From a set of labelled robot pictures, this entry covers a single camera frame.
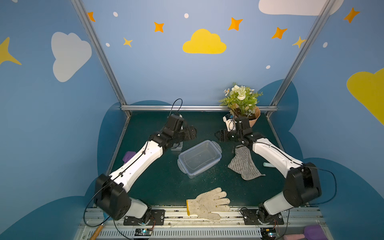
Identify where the large clear lunch box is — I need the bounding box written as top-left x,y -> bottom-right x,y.
178,140 -> 222,179

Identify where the small clear lunch box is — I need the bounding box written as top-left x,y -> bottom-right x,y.
171,142 -> 183,152

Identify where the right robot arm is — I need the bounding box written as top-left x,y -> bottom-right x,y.
216,114 -> 322,223

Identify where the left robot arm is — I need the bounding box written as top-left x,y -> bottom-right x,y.
92,115 -> 197,221

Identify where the potted artificial flower plant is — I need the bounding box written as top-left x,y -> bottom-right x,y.
219,83 -> 263,127

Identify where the teal silicone spatula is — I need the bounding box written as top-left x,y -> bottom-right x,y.
263,163 -> 275,168

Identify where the purple silicone spatula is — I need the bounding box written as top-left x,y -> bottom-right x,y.
123,151 -> 136,164

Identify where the white knit work glove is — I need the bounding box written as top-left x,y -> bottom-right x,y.
186,188 -> 230,221

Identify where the right circuit board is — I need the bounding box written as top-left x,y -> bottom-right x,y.
261,228 -> 279,240

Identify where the circuit board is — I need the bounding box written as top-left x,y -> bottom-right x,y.
261,228 -> 279,240
134,229 -> 153,237

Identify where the left circuit board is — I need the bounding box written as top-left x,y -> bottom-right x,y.
134,229 -> 153,237

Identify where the purple pink toy shovel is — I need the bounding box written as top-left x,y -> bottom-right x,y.
283,225 -> 328,240

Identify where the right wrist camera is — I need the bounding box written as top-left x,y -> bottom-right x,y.
223,114 -> 236,132

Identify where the aluminium frame rear bar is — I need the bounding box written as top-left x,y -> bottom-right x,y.
120,104 -> 279,113

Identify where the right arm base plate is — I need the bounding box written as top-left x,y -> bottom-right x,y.
240,208 -> 284,225

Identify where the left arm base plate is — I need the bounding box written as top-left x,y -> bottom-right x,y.
124,209 -> 165,226

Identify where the aluminium front rail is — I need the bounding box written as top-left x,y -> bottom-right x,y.
74,206 -> 334,240

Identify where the blue rake wooden handle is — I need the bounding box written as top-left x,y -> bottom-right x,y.
90,224 -> 104,240

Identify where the aluminium frame right post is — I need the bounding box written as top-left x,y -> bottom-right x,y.
266,0 -> 337,119

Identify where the aluminium frame post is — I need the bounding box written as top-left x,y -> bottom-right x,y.
266,0 -> 337,119
71,0 -> 132,118

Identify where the aluminium frame left post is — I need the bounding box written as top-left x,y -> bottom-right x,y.
71,0 -> 132,118

